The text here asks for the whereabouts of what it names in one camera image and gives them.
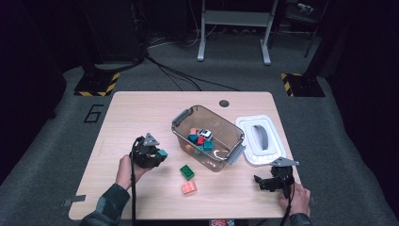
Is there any wide salmon pink toy brick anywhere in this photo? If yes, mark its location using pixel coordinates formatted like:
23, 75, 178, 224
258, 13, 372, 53
181, 181, 198, 195

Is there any white lid with grey handle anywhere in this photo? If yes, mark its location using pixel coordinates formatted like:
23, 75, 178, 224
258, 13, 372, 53
234, 114, 288, 167

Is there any black floor cable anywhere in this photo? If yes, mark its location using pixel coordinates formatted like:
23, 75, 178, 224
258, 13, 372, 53
144, 54, 241, 92
153, 62, 202, 92

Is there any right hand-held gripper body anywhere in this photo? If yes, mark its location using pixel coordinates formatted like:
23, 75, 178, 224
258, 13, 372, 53
268, 156, 300, 200

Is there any right hand-held gripper cable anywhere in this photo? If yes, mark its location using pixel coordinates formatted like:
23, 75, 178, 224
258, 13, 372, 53
277, 170, 296, 226

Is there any red patterned thing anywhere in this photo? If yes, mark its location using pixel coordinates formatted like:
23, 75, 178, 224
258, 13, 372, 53
207, 218, 233, 226

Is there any person's right hand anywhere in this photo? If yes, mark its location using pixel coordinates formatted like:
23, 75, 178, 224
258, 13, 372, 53
278, 182, 312, 218

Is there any white floor cable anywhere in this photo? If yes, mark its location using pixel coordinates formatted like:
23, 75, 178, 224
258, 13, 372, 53
147, 29, 203, 50

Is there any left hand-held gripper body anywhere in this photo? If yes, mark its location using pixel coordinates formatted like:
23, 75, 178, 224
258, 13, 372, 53
129, 132, 162, 170

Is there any left hand-held gripper cable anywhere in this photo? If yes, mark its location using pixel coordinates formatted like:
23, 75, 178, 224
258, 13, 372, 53
129, 136, 145, 226

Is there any person's left hand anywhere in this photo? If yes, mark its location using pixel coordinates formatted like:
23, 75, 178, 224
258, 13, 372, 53
115, 153, 152, 191

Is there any white toy car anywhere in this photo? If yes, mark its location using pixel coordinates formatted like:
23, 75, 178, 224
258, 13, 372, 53
197, 128, 214, 141

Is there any clear brown storage box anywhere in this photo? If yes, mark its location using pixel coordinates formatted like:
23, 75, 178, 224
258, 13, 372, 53
170, 105, 247, 173

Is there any hand-held gripper cable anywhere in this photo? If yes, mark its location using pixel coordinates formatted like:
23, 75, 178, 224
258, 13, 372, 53
129, 136, 145, 226
277, 170, 296, 226

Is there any black hazard-striped base plate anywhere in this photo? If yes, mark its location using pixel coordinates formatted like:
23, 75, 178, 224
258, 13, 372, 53
280, 73, 327, 98
73, 72, 121, 97

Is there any black cabinet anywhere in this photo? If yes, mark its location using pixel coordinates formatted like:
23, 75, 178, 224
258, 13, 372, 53
78, 0, 149, 64

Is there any green toy brick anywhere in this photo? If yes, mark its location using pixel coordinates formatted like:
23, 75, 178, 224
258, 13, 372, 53
179, 164, 195, 182

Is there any white metal desk frame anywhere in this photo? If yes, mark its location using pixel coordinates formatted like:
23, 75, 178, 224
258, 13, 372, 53
197, 0, 279, 66

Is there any grey device on stand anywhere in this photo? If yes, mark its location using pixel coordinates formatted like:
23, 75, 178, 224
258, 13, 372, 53
295, 2, 314, 16

